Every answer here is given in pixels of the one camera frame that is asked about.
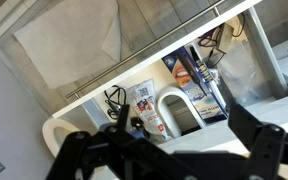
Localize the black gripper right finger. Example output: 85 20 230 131
228 103 288 180

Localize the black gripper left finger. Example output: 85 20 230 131
44 104 185 180

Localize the blue electric toothbrush box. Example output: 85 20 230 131
161 45 228 125

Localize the white open vanity drawer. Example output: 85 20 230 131
52 0 288 141

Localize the white toilet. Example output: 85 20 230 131
42 117 82 158

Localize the blue hair dryer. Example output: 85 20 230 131
128 115 151 140

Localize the white red toothpaste tube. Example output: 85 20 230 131
127 78 172 141

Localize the clear plastic bag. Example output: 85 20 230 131
217 39 268 104

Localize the beige bath mat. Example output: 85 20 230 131
13 0 122 90

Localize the black hair dryer cord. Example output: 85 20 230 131
103 84 128 121

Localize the steel drawer handle bar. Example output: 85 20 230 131
64 0 227 100

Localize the thin black drawer cable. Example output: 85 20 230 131
232 12 247 38

